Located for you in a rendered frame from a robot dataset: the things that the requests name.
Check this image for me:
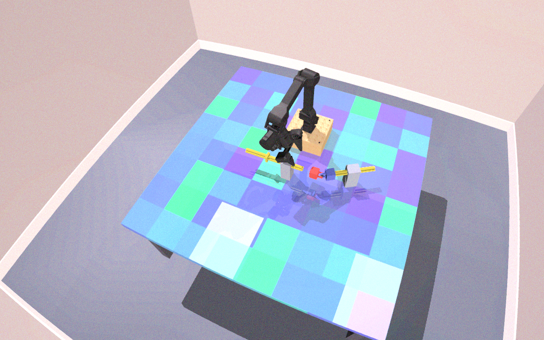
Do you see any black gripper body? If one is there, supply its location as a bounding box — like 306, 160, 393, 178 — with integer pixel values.
275, 129, 303, 163

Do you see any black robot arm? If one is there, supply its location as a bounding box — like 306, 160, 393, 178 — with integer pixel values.
259, 68, 320, 152

